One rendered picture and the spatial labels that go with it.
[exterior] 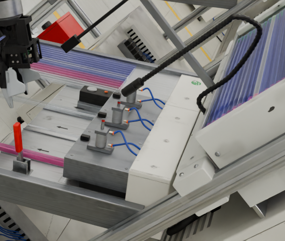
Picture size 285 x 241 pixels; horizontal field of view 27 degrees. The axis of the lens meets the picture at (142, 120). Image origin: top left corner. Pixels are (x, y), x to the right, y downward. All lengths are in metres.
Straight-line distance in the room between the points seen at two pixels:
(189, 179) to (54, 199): 0.29
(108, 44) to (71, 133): 1.38
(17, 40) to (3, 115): 1.55
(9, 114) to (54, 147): 1.68
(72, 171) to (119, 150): 0.10
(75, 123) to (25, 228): 0.41
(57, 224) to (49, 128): 0.54
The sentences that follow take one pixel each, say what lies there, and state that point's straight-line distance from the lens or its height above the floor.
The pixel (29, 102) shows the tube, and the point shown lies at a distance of 1.47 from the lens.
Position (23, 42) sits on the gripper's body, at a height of 1.05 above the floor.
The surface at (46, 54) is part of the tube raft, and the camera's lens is 1.74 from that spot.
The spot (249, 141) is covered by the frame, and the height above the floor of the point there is 1.46.
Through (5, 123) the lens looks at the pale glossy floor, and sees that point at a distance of 2.92.
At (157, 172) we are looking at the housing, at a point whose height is 1.26.
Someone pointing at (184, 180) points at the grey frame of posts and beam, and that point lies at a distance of 1.02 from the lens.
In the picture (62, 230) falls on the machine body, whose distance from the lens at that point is 1.87.
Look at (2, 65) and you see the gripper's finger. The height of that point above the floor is 0.99.
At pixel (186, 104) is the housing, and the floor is 1.26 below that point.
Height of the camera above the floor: 1.80
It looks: 27 degrees down
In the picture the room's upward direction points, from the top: 57 degrees clockwise
